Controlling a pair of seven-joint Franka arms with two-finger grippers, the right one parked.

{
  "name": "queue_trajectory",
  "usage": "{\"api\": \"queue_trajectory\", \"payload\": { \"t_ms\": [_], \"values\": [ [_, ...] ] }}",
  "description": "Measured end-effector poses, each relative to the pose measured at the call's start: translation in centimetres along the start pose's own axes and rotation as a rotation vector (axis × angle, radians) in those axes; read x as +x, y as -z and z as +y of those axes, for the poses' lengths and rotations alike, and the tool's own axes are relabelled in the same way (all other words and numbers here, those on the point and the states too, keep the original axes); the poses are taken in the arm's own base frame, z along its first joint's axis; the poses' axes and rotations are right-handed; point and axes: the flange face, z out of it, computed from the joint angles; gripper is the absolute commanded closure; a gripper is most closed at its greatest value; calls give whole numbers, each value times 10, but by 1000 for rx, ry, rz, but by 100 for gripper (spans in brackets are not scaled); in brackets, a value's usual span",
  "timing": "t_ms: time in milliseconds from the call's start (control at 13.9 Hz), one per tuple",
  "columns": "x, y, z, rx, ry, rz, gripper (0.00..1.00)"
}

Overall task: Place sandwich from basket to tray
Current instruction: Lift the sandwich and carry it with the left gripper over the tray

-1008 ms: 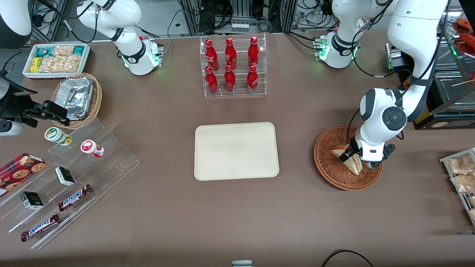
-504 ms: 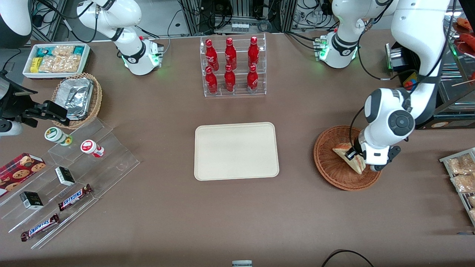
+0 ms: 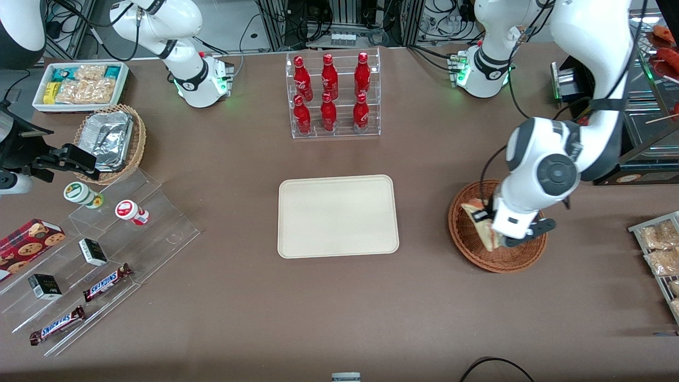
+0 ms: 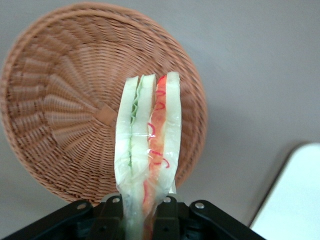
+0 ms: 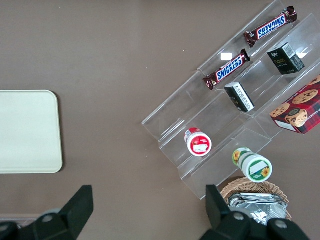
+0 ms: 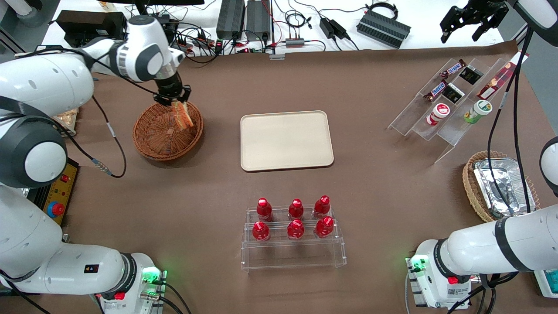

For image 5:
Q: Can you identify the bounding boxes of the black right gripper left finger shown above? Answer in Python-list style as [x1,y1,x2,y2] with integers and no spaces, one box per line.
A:
[24,184,95,240]

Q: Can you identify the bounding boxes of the small black carton box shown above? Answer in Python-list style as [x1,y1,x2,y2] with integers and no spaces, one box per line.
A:
[266,41,306,76]
[223,81,256,113]

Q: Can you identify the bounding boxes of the clear acrylic stepped shelf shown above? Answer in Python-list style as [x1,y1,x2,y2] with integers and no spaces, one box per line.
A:
[141,0,320,201]

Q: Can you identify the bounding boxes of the brown Snickers bar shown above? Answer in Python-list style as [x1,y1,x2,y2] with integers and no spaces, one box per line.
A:
[202,48,252,91]
[243,6,299,49]

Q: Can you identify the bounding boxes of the green lidded yoghurt cup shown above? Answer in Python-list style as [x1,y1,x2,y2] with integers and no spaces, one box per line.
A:
[231,147,274,183]

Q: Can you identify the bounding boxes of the red tartan cookie box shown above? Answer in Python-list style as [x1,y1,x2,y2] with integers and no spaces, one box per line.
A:
[269,74,320,135]

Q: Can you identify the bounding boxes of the stack of foil trays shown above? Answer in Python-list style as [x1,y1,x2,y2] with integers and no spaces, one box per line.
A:
[227,192,289,227]

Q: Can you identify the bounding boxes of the beige rectangular tray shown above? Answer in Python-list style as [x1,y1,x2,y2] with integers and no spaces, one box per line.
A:
[0,89,64,175]

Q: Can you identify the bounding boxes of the red lidded yoghurt cup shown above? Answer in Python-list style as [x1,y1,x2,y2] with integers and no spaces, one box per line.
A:
[184,127,213,158]

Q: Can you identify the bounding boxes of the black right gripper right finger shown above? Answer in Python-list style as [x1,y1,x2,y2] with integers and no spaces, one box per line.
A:
[199,184,253,240]

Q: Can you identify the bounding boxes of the light tan wicker basket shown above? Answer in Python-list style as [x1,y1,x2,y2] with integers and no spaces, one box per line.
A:
[219,176,294,226]

